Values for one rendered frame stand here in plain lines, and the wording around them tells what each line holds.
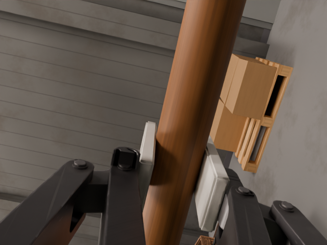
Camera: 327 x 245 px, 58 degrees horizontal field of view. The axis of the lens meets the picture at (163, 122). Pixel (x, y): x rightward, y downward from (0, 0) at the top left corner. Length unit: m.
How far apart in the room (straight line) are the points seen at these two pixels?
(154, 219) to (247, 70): 2.72
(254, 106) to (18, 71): 2.84
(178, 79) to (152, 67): 3.55
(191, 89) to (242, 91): 2.74
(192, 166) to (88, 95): 3.72
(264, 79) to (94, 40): 2.04
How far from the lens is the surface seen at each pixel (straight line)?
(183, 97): 0.15
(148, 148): 0.15
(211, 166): 0.15
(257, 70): 2.90
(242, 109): 2.93
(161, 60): 3.69
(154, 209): 0.18
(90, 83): 3.84
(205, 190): 0.16
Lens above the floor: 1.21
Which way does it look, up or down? 3 degrees down
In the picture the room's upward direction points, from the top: 78 degrees counter-clockwise
